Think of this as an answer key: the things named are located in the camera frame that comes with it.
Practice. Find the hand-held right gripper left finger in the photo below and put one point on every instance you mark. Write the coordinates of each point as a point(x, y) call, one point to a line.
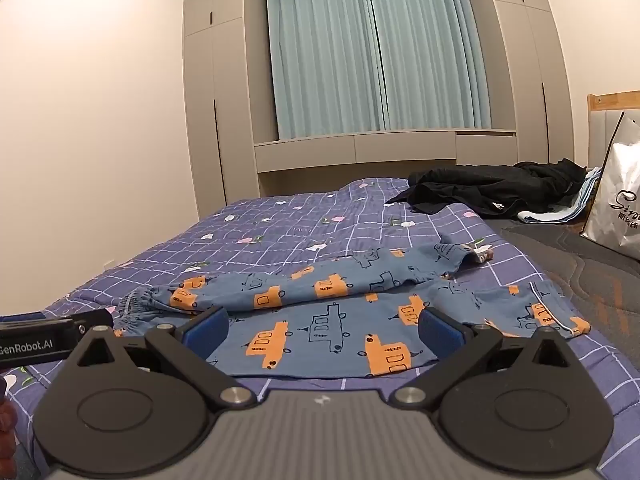
point(209, 329)

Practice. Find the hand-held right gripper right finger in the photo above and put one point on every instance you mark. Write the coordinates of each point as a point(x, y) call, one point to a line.
point(439, 331)

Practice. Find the blue pants with orange print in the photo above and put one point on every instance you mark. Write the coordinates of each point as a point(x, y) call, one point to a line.
point(310, 320)

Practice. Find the person's left hand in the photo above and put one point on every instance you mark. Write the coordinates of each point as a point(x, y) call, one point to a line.
point(6, 425)

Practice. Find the purple checked blanket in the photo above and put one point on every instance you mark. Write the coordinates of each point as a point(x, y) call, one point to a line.
point(300, 220)

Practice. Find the black jacket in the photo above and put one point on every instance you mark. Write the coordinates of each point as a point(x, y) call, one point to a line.
point(475, 185)

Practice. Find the light blue towel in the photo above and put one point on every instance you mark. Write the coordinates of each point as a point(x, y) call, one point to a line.
point(550, 216)

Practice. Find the grey quilted mattress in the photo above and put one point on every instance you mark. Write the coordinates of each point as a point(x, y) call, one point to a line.
point(590, 270)

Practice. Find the beige window cabinet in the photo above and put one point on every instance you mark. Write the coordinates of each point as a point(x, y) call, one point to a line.
point(380, 147)

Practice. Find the white shopping bag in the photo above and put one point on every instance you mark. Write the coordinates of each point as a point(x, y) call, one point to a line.
point(617, 200)

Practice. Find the beige wardrobe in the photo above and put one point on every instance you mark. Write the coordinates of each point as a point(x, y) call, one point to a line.
point(220, 100)
point(525, 75)

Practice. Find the wooden headboard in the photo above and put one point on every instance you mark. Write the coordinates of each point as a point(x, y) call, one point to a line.
point(602, 100)

